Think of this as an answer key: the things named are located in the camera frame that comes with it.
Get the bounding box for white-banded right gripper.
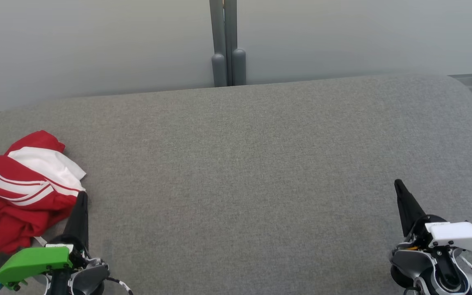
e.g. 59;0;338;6
394;179;472;258

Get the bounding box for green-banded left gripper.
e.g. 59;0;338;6
0;191;97;290

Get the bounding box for red white basketball jersey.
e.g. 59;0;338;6
0;130;87;207

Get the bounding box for red white-striped shorts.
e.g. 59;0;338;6
0;196;79;260

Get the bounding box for grey fabric sofa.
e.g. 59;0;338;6
0;74;472;295

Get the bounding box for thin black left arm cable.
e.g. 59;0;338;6
105;277;134;295

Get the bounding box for grey vertical frame post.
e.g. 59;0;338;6
209;0;238;87

